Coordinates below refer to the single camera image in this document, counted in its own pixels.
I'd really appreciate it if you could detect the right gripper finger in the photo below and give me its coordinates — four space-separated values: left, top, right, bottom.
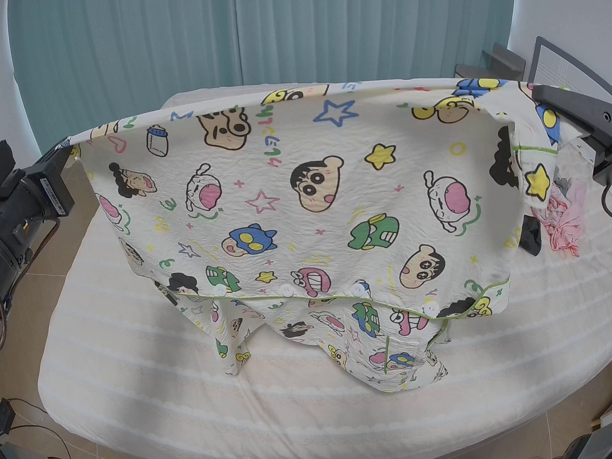
531 83 612 136

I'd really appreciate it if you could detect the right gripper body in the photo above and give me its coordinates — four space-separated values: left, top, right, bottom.
592 131 612 186

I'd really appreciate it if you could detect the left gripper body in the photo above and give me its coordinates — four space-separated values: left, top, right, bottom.
21 158 76 221

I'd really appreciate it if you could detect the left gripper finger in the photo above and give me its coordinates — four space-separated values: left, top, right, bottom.
43 138 79 166

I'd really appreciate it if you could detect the white printed pyjama top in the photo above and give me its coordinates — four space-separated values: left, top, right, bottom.
60 77 596 396

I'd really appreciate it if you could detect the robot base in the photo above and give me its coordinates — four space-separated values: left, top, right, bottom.
564 435 612 459

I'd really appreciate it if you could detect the pile of clothes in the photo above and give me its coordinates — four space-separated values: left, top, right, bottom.
545 172 589 258

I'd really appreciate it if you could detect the black garment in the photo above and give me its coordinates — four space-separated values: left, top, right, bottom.
520 214 544 258

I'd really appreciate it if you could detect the blue-green curtain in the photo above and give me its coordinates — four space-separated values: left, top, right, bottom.
233 0 514 89
7 0 237 149

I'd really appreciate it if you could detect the bed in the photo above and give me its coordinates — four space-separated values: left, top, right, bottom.
38 36 612 453

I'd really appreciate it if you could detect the black power adapter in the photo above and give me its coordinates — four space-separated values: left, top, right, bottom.
0 397 16 437

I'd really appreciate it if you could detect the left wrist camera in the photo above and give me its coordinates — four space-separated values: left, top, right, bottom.
0 141 26 200

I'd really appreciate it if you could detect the black cable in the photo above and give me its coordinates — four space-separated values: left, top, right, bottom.
0 426 51 459

